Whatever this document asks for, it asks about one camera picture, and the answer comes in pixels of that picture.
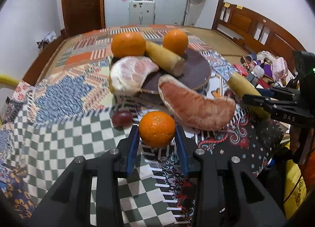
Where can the striped patchwork bed blanket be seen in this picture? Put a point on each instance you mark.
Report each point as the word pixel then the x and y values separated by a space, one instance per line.
pixel 96 45

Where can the wooden bed frame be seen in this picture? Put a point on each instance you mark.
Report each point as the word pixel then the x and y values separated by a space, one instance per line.
pixel 43 65

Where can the sugarcane piece off plate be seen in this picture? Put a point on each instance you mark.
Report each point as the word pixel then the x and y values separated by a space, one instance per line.
pixel 240 86

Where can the dark red grape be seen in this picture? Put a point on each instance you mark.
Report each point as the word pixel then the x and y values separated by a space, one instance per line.
pixel 122 119

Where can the pile of toys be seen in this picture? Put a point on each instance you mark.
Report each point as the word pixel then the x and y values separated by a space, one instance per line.
pixel 267 68

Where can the clothes pile by door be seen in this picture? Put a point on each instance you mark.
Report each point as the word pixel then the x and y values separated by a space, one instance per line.
pixel 48 38

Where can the medium orange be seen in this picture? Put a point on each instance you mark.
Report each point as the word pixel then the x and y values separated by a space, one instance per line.
pixel 176 41

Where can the dark purple plate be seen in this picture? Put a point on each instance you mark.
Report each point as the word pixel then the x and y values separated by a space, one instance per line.
pixel 196 73

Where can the peeled pink pomelo segment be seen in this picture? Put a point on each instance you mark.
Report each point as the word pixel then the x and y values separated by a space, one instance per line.
pixel 193 109

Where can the large orange with sticker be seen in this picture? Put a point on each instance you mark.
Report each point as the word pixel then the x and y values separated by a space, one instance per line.
pixel 128 44

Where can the small mandarin orange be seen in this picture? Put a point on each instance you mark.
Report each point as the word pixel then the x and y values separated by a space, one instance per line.
pixel 157 129

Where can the yellow bag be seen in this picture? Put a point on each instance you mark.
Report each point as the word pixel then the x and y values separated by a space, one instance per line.
pixel 295 189

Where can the small white cabinet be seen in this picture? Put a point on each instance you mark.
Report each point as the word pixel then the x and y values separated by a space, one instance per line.
pixel 141 12

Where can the wooden headboard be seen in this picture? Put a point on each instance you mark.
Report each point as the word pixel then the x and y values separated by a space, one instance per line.
pixel 255 32

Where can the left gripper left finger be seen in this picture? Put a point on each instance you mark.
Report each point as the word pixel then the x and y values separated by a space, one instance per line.
pixel 67 203

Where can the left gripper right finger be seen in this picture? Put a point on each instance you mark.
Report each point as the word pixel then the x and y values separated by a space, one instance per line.
pixel 227 194

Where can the brown wooden door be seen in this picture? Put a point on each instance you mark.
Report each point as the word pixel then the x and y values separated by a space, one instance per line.
pixel 81 16

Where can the white standing fan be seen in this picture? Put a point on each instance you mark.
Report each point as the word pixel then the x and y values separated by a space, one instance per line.
pixel 192 12

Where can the sugarcane piece on plate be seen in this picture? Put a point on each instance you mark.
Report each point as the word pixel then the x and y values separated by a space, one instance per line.
pixel 166 59

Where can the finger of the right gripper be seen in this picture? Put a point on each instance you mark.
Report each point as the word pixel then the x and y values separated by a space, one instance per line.
pixel 268 105
pixel 280 93

